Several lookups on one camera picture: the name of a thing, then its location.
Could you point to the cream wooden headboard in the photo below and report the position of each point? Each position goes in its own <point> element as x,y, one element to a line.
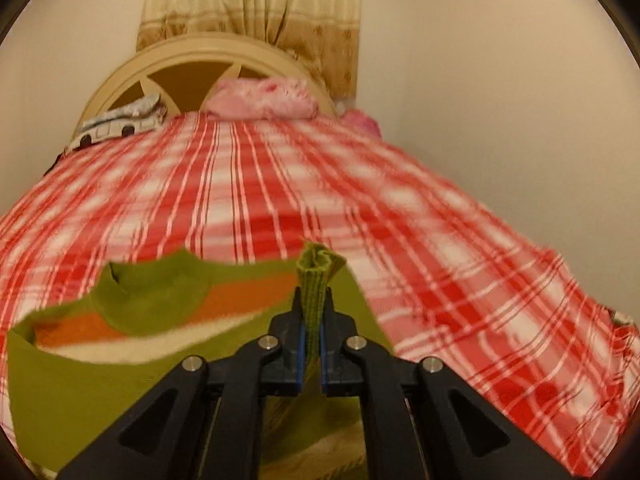
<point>184,71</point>

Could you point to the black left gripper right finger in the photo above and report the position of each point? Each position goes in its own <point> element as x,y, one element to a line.
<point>422,420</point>

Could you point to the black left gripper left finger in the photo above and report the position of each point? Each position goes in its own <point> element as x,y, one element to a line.
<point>203,419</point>

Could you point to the pink floral pillow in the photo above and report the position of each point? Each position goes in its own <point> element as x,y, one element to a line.
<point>262,99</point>

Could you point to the pink cloth beside bed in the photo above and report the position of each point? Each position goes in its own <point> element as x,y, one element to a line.
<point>361,120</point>

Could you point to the red white plaid bedsheet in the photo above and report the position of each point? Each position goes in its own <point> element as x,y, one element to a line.
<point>441,273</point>

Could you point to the beige patterned curtain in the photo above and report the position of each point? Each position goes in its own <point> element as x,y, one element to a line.
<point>324,35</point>

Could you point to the green striped knit sweater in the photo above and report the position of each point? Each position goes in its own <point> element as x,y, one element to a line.
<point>74,368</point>

